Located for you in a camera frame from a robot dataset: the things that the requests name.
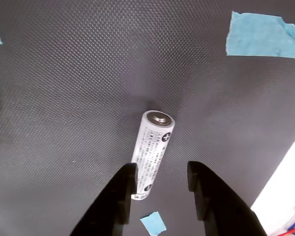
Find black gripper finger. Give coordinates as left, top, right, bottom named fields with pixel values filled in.
left=187, top=161, right=266, bottom=236
left=69, top=163, right=139, bottom=236

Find white AA battery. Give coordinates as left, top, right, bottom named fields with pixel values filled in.
left=130, top=110, right=176, bottom=201

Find blue masking tape piece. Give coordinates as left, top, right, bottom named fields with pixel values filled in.
left=139, top=211, right=167, bottom=236
left=225, top=11, right=295, bottom=59

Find dark grey textured mat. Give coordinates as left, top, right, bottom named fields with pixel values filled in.
left=0, top=0, right=295, bottom=236

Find red and blue wires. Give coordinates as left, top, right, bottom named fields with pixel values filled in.
left=275, top=226, right=295, bottom=236

